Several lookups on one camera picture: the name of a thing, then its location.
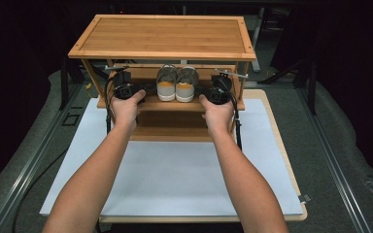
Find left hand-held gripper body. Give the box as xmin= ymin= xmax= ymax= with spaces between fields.
xmin=104 ymin=65 xmax=144 ymax=101

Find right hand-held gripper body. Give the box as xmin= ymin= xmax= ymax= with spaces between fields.
xmin=206 ymin=68 xmax=249 ymax=106

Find white sneaker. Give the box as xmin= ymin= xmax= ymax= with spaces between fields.
xmin=175 ymin=65 xmax=200 ymax=104
xmin=155 ymin=64 xmax=178 ymax=103

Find wooden shoe rack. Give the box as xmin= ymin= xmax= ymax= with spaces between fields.
xmin=67 ymin=14 xmax=257 ymax=143

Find person's right hand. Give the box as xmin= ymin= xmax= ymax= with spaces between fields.
xmin=198 ymin=94 xmax=236 ymax=135

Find person's left hand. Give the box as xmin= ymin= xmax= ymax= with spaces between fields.
xmin=110 ymin=89 xmax=147 ymax=131

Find black stand leg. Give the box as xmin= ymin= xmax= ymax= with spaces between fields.
xmin=59 ymin=54 xmax=71 ymax=111
xmin=306 ymin=52 xmax=319 ymax=115

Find white table mat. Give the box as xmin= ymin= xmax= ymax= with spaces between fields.
xmin=39 ymin=96 xmax=305 ymax=217

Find metal clip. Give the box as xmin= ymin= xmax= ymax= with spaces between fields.
xmin=298 ymin=193 xmax=313 ymax=205

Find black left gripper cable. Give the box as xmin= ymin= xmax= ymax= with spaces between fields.
xmin=104 ymin=77 xmax=115 ymax=136

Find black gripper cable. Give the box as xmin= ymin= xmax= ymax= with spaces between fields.
xmin=228 ymin=92 xmax=244 ymax=151
xmin=104 ymin=77 xmax=115 ymax=136

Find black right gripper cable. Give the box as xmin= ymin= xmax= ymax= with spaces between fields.
xmin=228 ymin=92 xmax=244 ymax=151

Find aluminium floor rail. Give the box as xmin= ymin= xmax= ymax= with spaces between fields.
xmin=294 ymin=86 xmax=373 ymax=233
xmin=0 ymin=83 xmax=90 ymax=233

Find black floor cable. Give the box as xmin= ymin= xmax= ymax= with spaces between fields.
xmin=11 ymin=147 xmax=70 ymax=233

